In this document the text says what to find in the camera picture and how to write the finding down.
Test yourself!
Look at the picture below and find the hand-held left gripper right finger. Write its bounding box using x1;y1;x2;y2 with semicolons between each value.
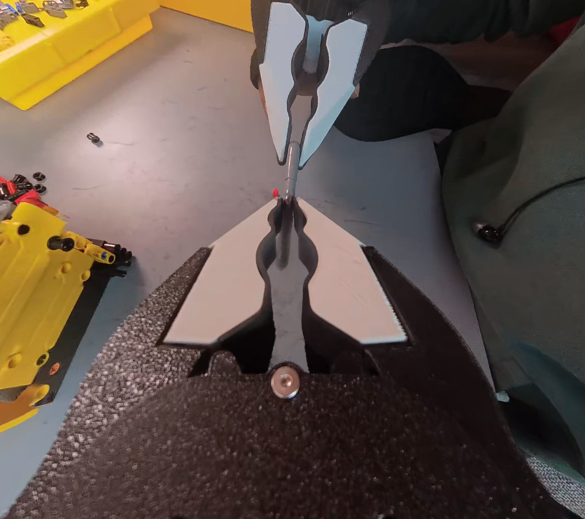
292;198;409;375

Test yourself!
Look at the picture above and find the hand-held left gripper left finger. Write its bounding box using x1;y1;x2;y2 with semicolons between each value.
161;198;286;375

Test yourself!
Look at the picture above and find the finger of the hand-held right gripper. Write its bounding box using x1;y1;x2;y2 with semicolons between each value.
297;18;370;170
258;1;308;165

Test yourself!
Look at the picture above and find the grey bent lego tube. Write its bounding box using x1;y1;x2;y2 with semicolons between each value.
274;141;302;270

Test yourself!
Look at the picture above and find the yellow lego robot model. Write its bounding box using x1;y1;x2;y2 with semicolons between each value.
0;201;133;433

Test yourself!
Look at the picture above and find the person's right hand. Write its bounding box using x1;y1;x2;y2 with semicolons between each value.
250;50;271;117

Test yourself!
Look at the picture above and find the yellow storage bin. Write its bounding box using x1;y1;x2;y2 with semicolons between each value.
0;0;154;112

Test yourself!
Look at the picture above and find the pile of black red pins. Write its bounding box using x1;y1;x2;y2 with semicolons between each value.
0;171;60;214

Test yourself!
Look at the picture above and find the red jacket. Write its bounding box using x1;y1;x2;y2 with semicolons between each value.
546;16;585;46

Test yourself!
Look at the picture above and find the black hoodie drawstring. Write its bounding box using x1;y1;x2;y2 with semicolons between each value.
472;175;585;246

